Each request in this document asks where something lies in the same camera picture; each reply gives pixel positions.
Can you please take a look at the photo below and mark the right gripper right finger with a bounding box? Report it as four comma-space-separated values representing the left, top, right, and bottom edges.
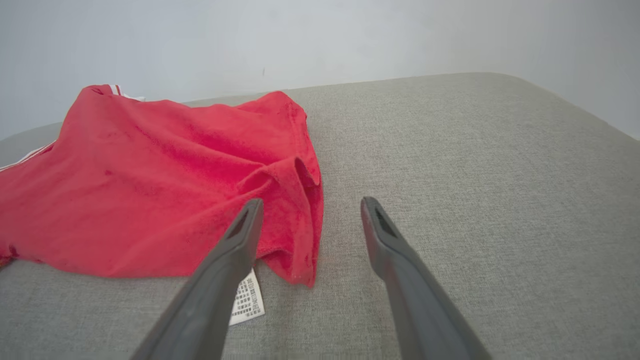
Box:
360, 196, 493, 360

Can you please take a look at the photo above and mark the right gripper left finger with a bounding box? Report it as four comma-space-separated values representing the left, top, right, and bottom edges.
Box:
131, 198, 264, 360

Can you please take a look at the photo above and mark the red basketball jersey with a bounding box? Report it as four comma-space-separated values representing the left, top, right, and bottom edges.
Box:
0, 84, 325, 327

